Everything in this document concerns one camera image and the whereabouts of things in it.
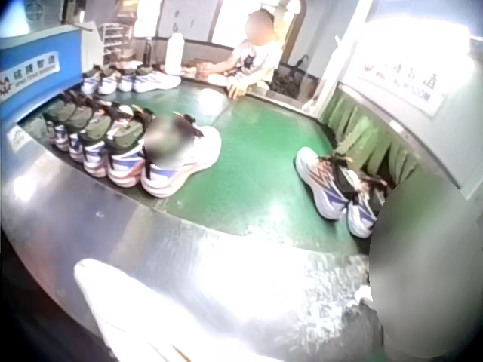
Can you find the green belt steel conveyor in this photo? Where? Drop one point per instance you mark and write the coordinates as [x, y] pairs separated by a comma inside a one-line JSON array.
[[260, 177]]

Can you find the white blue sneaker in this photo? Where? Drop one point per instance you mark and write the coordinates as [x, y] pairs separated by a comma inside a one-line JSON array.
[[362, 215], [90, 83], [156, 82], [324, 184], [125, 81], [107, 83]]

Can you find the pile of shoe parts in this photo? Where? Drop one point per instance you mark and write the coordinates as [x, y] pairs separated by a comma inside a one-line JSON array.
[[203, 73]]

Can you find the green strip curtain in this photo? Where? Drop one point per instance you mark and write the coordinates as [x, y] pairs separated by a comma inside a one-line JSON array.
[[362, 128]]

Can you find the row of white blue sneakers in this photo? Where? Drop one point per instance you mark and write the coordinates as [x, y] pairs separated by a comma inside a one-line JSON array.
[[113, 151]]

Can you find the white plastic bottle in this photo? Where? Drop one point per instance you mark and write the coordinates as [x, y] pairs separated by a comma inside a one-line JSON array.
[[174, 54]]

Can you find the dark bottle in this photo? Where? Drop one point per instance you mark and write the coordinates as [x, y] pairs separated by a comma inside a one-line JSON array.
[[148, 53]]

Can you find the window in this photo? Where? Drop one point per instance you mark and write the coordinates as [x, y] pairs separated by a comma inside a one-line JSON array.
[[260, 19]]

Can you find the shelf rack with shoes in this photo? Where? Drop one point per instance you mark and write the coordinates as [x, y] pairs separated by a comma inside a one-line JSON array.
[[113, 41]]

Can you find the white machine housing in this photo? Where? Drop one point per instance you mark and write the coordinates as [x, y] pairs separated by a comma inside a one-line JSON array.
[[411, 75]]

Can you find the blue machine housing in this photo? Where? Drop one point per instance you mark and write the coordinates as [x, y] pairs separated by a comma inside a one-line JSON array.
[[35, 71]]

